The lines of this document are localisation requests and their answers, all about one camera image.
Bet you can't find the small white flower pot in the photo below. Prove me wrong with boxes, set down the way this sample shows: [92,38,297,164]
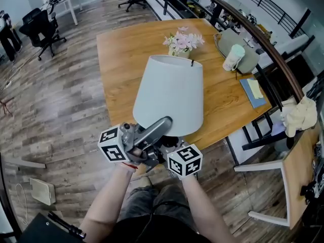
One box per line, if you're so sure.
[163,26,205,59]

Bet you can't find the person's left forearm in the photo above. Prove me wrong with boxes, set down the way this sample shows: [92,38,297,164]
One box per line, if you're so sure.
[78,165,139,239]

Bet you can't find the wooden table with white frame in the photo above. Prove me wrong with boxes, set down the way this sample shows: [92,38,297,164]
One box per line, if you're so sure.
[233,124,323,230]

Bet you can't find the black metal tube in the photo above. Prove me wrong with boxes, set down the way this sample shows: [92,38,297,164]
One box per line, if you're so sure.
[47,211,87,239]

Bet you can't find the person's left hand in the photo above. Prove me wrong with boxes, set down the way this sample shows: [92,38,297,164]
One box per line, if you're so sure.
[126,147,149,165]

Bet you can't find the person's black shirt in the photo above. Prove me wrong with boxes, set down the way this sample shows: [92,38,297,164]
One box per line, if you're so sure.
[101,213,212,243]

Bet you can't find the black case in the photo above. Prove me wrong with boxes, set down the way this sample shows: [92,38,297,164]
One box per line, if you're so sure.
[16,212,84,243]

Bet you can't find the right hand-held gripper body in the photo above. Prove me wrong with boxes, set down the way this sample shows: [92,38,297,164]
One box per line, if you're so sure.
[161,142,204,181]

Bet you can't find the grey bag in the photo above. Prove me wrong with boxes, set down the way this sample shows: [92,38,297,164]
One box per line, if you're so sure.
[214,28,261,74]

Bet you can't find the grey plank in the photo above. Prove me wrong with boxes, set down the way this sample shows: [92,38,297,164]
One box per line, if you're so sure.
[4,158,47,170]

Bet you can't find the red string bracelet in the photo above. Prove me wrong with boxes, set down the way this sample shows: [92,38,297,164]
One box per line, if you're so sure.
[120,161,139,170]

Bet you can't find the person's right forearm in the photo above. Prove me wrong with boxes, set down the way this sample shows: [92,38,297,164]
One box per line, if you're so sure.
[181,176,237,243]

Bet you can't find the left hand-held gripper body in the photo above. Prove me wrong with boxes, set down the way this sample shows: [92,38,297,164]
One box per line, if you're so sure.
[97,121,168,174]

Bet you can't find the beige flat panel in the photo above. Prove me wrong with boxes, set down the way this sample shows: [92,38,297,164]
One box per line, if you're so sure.
[29,177,57,207]

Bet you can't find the white tumbler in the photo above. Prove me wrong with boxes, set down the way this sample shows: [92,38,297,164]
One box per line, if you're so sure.
[222,44,246,72]

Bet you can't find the black device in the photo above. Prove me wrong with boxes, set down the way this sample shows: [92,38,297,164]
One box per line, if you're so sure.
[300,176,324,205]

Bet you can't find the yellow sticky note pad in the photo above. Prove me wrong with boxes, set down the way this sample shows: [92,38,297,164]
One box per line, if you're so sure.
[247,78,264,100]

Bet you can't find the person's beige shoe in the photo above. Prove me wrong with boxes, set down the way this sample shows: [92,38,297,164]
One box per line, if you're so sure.
[136,176,153,190]

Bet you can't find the blue notebook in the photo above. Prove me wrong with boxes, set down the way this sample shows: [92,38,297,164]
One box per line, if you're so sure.
[239,77,268,109]

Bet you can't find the wooden desk top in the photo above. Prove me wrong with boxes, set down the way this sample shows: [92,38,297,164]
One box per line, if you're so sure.
[96,18,273,151]

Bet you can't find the person's grey trousers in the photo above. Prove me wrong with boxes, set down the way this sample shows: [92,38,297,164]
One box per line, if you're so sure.
[118,183,197,229]

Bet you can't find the white shade table lamp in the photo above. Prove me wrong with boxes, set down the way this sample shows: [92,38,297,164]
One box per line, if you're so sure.
[132,54,205,148]

